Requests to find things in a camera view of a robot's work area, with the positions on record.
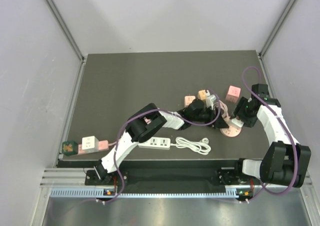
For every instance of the white cube plug adapter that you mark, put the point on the white cube plug adapter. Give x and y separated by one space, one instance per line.
90 144

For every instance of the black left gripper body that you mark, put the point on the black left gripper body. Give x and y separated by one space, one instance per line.
203 116

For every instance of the pink round socket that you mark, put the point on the pink round socket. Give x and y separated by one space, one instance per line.
231 131

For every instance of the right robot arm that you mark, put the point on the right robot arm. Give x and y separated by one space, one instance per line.
286 160

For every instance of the pink cube plug adapter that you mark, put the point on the pink cube plug adapter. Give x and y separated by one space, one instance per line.
233 94

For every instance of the grey slotted cable duct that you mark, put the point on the grey slotted cable duct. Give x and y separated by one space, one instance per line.
103 193

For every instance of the white cube plug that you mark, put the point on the white cube plug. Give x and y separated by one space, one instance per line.
236 123

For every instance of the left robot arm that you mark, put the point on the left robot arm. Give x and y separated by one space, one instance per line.
143 125

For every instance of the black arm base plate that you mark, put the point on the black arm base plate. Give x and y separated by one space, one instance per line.
131 176

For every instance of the light pink deer cube plug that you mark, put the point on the light pink deer cube plug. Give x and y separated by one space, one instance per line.
188 100

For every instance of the orange cube plug adapter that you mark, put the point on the orange cube plug adapter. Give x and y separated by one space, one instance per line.
203 94

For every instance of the green cube plug adapter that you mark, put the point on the green cube plug adapter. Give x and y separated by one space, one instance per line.
69 148

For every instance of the white power strip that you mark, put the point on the white power strip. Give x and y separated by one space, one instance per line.
156 143

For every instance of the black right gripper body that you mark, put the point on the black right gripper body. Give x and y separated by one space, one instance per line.
243 111

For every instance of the pink power strip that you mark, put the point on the pink power strip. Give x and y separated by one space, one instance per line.
101 146

